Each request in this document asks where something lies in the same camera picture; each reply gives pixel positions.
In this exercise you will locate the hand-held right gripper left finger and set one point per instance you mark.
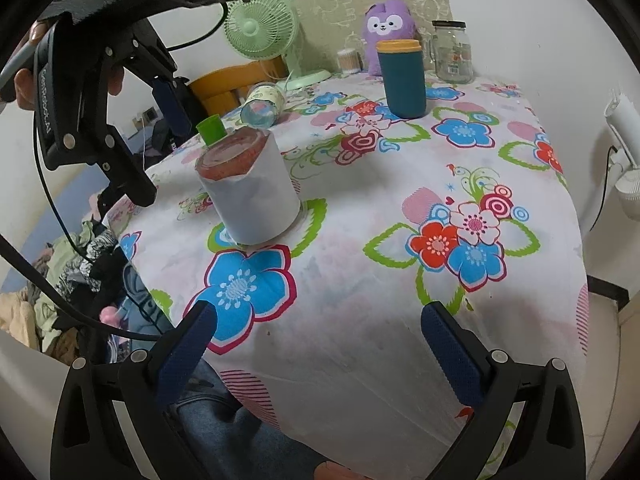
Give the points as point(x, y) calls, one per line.
point(184, 356)

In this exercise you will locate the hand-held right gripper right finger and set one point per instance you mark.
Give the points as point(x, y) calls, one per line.
point(451, 356)

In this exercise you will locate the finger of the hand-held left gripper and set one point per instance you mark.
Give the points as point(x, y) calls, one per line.
point(171, 110)
point(127, 175)

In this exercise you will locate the small green plastic cup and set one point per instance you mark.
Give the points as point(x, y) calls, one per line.
point(212, 130)

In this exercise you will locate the white paper-wrapped cup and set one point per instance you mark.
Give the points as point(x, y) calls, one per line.
point(255, 195)

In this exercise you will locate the teal cup with orange lid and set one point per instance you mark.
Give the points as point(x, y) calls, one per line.
point(402, 85)

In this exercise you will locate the person's left hand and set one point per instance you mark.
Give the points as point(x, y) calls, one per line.
point(22, 87)

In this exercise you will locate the orange wooden chair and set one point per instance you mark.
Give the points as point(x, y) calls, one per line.
point(220, 82)

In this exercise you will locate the person's leg in jeans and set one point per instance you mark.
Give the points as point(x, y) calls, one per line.
point(235, 435)

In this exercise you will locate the pile of clothes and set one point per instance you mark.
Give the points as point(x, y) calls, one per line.
point(60, 260)

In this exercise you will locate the floral tablecloth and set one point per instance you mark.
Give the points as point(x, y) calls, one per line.
point(350, 310)

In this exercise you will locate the green desk fan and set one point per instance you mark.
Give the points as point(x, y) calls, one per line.
point(260, 22)

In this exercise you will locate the cotton swab container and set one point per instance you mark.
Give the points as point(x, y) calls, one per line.
point(349, 62)

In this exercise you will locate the beige patterned headboard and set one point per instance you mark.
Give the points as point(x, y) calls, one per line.
point(340, 5)

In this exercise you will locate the purple plush toy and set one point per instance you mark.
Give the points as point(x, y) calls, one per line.
point(387, 22)

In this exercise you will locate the clear glass jar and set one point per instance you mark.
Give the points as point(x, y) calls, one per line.
point(452, 55)

